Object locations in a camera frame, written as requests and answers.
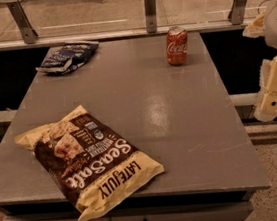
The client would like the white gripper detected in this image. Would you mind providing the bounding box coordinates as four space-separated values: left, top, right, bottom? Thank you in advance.
242 0 277 122

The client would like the red coke can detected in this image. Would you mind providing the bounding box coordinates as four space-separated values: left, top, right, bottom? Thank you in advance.
166 26 188 66

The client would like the blue chip bag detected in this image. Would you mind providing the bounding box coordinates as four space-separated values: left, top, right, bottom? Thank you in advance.
37 40 99 75

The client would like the brown Late July chip bag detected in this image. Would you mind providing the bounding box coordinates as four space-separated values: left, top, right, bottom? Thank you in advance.
14 106 164 221

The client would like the right metal railing bracket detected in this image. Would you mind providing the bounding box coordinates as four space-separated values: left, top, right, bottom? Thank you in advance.
228 0 247 25

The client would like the metal railing bracket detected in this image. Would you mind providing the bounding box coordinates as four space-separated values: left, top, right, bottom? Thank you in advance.
0 0 38 45
144 0 158 34
228 0 247 25

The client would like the middle metal railing bracket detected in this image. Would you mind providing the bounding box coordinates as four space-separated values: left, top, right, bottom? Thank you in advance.
144 0 158 34

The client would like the grey drawer with handle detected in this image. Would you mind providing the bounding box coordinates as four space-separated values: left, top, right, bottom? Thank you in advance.
0 184 256 221

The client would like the left metal railing bracket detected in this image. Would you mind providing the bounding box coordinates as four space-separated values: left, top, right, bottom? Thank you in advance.
0 0 38 45

